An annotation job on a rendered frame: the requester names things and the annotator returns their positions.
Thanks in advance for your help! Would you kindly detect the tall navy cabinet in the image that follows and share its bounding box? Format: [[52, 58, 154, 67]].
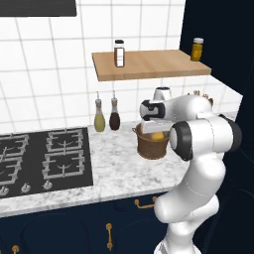
[[179, 0, 254, 254]]

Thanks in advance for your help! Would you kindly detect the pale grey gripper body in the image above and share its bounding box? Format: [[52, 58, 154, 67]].
[[140, 119, 174, 135]]

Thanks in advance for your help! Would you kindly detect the navy cabinet door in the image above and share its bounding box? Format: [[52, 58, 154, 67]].
[[19, 211, 115, 254], [113, 216, 171, 254]]

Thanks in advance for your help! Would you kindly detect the yellow round fruit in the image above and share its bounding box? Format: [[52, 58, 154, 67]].
[[151, 131, 166, 142]]

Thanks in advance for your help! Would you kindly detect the black gas hob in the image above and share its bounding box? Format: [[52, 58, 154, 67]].
[[0, 127, 94, 199]]

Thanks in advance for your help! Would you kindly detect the yellow jar with white lid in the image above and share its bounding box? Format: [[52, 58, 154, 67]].
[[190, 37, 204, 63]]

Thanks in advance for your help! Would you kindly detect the black lidded spice jar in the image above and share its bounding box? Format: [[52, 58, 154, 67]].
[[113, 39, 126, 68]]

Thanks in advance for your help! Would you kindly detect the brown woven basket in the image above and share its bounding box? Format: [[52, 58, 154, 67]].
[[132, 122, 172, 161]]

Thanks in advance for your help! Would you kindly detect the dark brown vinegar bottle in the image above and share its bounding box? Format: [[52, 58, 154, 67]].
[[108, 90, 122, 132]]

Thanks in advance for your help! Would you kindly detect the navy drawer front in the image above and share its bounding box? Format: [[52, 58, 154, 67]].
[[113, 191, 169, 220]]

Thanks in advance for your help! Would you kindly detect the dark range hood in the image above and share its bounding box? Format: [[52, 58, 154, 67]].
[[0, 0, 78, 18]]

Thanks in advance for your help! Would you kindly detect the wooden wall shelf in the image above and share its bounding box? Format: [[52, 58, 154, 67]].
[[91, 49, 212, 82]]

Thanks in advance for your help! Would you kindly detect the gold drawer handle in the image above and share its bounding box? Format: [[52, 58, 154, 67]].
[[134, 195, 159, 210]]

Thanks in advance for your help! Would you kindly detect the yellow-green oil bottle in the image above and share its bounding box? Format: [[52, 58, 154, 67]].
[[93, 91, 107, 133]]

